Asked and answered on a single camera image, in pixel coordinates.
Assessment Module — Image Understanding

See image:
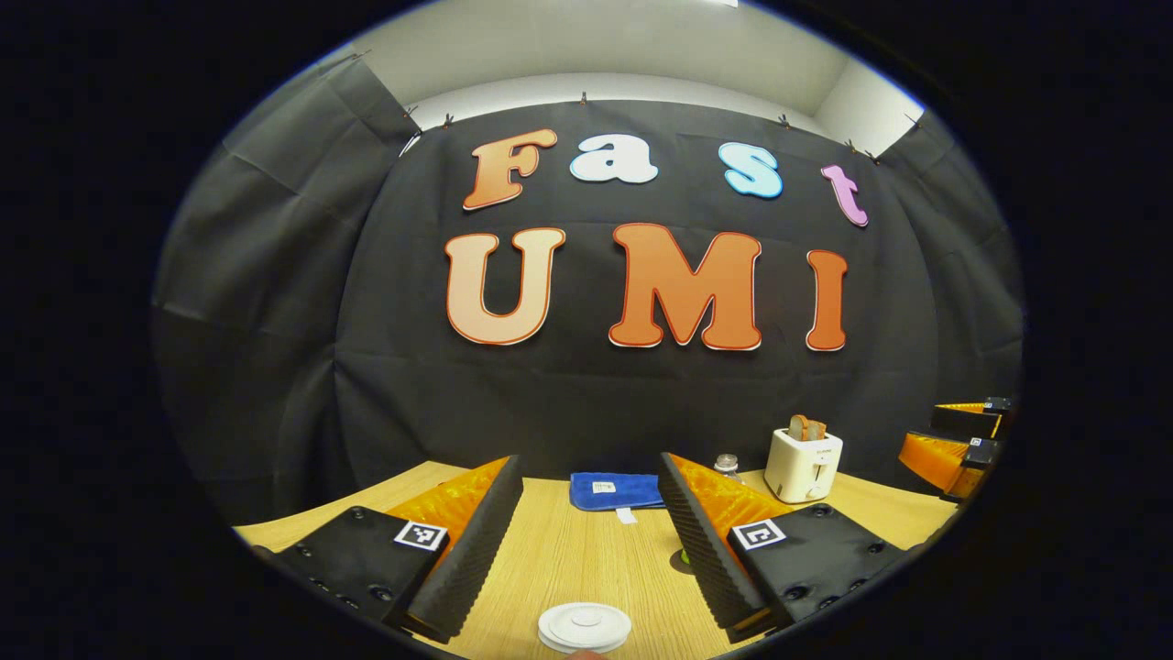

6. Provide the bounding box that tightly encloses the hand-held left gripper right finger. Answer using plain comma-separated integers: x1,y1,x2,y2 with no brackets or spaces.
658,451,917,644

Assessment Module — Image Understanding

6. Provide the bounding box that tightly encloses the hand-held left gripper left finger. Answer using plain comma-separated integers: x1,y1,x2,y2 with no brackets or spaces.
252,454,525,644

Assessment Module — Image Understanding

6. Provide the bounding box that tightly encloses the clear water bottle white label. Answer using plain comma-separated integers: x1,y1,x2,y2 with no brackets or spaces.
678,453,743,564

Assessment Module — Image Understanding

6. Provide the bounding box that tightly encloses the white teacup lid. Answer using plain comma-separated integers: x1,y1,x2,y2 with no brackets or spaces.
540,601,633,648

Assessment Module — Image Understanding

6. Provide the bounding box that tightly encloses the blue towel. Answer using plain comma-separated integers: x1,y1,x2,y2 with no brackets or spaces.
569,472,667,525

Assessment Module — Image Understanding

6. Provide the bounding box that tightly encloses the white toaster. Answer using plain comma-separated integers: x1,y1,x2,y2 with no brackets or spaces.
763,427,844,504

